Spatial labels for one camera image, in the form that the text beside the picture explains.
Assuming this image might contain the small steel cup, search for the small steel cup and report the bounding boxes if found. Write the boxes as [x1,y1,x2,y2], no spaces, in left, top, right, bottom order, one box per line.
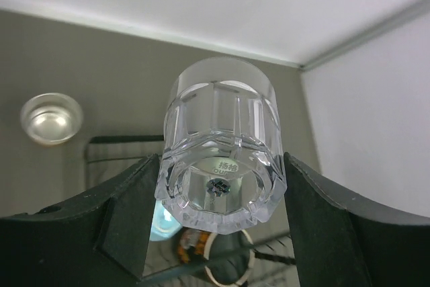
[20,93,84,147]

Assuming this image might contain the light blue ceramic mug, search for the light blue ceramic mug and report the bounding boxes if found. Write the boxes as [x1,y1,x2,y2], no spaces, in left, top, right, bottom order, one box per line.
[149,200,182,241]

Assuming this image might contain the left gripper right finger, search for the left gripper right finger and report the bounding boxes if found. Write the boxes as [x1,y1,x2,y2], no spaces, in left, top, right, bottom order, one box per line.
[284,153,429,286]

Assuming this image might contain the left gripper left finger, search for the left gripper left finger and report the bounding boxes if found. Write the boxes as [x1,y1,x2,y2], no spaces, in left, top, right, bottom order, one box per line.
[1,155,159,286]

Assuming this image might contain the black wire dish rack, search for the black wire dish rack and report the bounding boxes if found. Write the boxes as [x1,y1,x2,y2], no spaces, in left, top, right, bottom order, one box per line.
[84,136,300,286]

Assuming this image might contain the clear faceted glass tumbler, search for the clear faceted glass tumbler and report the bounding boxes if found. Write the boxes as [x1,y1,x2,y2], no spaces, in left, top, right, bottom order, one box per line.
[155,57,287,234]

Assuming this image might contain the red and black skull mug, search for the red and black skull mug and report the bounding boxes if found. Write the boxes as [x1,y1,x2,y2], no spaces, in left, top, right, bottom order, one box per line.
[173,228,255,286]

